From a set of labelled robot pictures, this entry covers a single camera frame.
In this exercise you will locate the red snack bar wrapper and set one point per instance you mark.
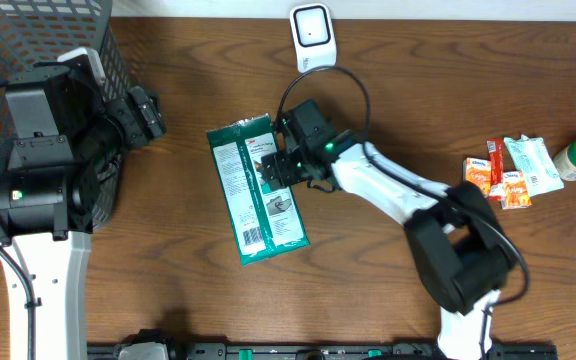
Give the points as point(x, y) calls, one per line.
point(495, 152)

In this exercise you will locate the green white gloves package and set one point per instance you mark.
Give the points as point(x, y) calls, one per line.
point(265, 223)

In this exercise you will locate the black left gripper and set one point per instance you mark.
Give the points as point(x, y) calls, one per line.
point(150, 119)

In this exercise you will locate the orange tissue pack cheeks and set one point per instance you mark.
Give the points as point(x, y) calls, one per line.
point(515, 189)

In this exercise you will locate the white barcode scanner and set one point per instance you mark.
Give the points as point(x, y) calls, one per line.
point(313, 36)

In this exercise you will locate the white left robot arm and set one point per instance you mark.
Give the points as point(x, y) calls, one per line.
point(69, 138)

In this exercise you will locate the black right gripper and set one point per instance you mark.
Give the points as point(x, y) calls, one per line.
point(279, 162)

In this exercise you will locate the teal white wipes pack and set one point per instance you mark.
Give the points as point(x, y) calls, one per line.
point(531, 157)

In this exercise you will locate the dark mesh basket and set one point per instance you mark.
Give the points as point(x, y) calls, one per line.
point(33, 31)

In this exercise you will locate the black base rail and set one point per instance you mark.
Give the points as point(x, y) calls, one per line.
point(220, 351)

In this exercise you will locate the orange tissue pack enjoy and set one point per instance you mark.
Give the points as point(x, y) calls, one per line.
point(478, 172)

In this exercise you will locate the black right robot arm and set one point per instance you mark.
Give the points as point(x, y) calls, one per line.
point(461, 254)

